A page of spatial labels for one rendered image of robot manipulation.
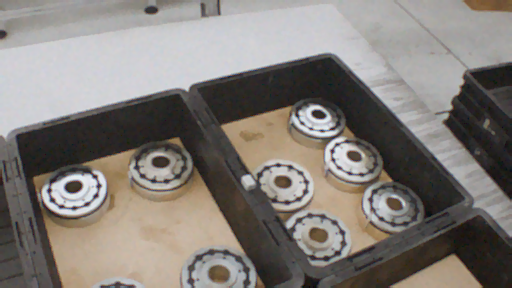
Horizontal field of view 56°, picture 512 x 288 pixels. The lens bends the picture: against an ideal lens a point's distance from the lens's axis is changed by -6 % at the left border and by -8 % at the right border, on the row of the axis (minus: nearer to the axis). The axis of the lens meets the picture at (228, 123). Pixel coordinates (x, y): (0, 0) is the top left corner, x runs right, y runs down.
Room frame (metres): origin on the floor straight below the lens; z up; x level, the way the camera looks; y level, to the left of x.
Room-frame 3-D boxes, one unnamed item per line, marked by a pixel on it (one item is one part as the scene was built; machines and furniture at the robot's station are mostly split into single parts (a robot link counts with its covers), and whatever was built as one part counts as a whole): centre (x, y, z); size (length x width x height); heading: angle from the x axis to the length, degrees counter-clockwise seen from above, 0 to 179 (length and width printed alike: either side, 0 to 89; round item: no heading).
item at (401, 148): (0.56, -0.15, 0.87); 0.40 x 0.30 x 0.11; 29
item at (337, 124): (0.69, -0.16, 0.86); 0.10 x 0.10 x 0.01
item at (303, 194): (0.53, -0.09, 0.86); 0.10 x 0.10 x 0.01
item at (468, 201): (0.56, -0.15, 0.92); 0.40 x 0.30 x 0.02; 29
